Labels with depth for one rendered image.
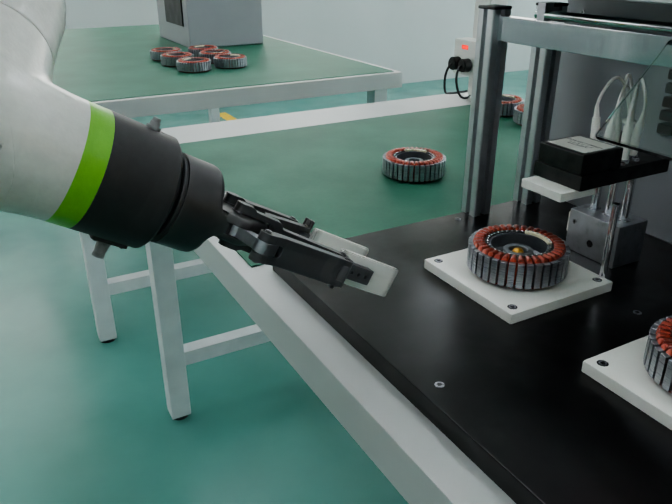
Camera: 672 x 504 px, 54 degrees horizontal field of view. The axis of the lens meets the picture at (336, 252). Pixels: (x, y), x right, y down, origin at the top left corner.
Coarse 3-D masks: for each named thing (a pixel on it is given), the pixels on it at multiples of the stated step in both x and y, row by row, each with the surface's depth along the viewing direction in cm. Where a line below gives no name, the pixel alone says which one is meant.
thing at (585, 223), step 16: (576, 208) 82; (592, 208) 82; (576, 224) 82; (592, 224) 80; (608, 224) 78; (624, 224) 77; (640, 224) 78; (576, 240) 82; (592, 240) 80; (624, 240) 78; (640, 240) 79; (592, 256) 81; (624, 256) 79
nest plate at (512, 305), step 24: (432, 264) 77; (456, 264) 77; (576, 264) 77; (456, 288) 74; (480, 288) 72; (504, 288) 72; (552, 288) 72; (576, 288) 72; (600, 288) 72; (504, 312) 67; (528, 312) 68
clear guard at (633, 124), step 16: (656, 64) 43; (640, 80) 43; (656, 80) 42; (640, 96) 42; (656, 96) 41; (624, 112) 42; (640, 112) 42; (656, 112) 41; (608, 128) 43; (624, 128) 42; (640, 128) 41; (656, 128) 40; (624, 144) 41; (640, 144) 40; (656, 144) 40
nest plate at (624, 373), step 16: (608, 352) 60; (624, 352) 60; (640, 352) 60; (592, 368) 58; (608, 368) 58; (624, 368) 58; (640, 368) 58; (608, 384) 57; (624, 384) 56; (640, 384) 56; (656, 384) 56; (640, 400) 54; (656, 400) 54; (656, 416) 53
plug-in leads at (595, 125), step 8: (624, 80) 76; (632, 80) 76; (624, 88) 74; (600, 96) 76; (624, 96) 76; (616, 104) 74; (592, 120) 77; (592, 128) 77; (592, 136) 77; (624, 152) 74; (632, 152) 76; (624, 160) 74
